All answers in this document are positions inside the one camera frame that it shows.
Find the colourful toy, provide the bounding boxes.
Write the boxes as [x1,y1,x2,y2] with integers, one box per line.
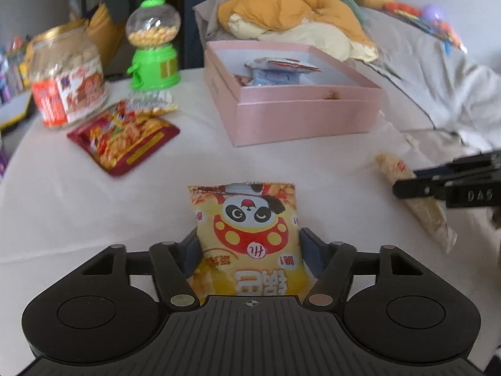
[383,2,468,54]

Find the green gumball machine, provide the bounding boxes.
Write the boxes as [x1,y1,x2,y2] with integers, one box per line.
[127,0,183,91]

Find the clear plastic snack packet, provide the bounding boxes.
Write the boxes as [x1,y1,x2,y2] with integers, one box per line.
[124,89,179,117]

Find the dark blue cabinet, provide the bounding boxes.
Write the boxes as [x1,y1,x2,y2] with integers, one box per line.
[183,0,251,70]

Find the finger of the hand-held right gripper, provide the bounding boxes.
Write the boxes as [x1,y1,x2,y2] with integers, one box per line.
[413,153,501,183]
[392,178,449,201]

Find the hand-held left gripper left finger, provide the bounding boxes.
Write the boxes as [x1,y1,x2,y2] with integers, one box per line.
[78,227,202,311]

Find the long beige snack packet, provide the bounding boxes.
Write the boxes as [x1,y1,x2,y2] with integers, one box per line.
[375,152,458,254]

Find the grey bed sheet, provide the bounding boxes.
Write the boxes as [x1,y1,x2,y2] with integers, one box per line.
[193,0,501,153]

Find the large clear snack jar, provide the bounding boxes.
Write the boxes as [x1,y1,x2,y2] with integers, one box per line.
[29,24,109,128]

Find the colourful toy boxes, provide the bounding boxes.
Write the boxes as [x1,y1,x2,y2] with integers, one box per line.
[0,36,34,106]

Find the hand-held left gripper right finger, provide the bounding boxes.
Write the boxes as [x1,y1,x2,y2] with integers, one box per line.
[299,227,427,311]

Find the pink cardboard box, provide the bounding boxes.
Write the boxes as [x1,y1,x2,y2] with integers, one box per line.
[203,40,386,148]

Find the yellow panda snack packet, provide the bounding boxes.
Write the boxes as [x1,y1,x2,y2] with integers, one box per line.
[187,182,318,297]

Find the white red printed snack packet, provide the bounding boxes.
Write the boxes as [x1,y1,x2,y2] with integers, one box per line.
[244,57,322,74]

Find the orange and cream duvet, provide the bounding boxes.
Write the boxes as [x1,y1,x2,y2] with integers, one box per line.
[216,0,380,62]

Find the pale blue snack packet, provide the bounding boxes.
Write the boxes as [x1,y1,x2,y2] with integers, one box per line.
[249,68,304,87]

